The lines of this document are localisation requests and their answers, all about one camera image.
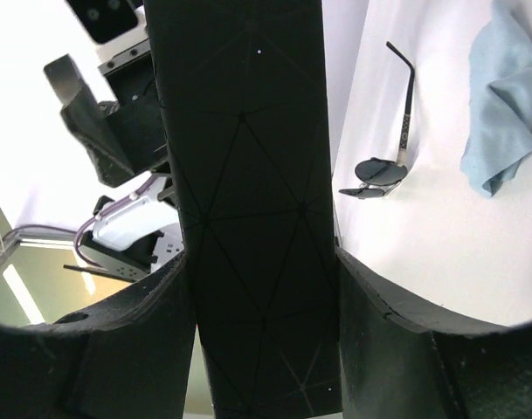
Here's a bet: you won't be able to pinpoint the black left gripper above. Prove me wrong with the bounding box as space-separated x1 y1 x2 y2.
44 39 176 205

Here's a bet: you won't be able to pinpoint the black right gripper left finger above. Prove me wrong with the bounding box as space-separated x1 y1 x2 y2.
0 255 196 418

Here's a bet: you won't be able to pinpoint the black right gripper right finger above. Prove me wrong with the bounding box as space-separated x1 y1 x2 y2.
336 249 532 418

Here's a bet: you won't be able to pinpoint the black glasses case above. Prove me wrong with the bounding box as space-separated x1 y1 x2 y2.
144 0 342 418

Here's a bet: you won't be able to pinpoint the light blue cleaning cloth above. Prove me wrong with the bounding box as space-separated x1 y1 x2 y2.
460 1 532 198

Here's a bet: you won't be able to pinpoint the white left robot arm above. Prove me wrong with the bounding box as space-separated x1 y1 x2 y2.
44 39 183 283

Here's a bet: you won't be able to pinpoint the dark aviator sunglasses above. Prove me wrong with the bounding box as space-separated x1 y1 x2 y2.
338 41 416 200

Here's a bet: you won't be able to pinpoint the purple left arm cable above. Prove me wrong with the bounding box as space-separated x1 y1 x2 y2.
11 173 162 263

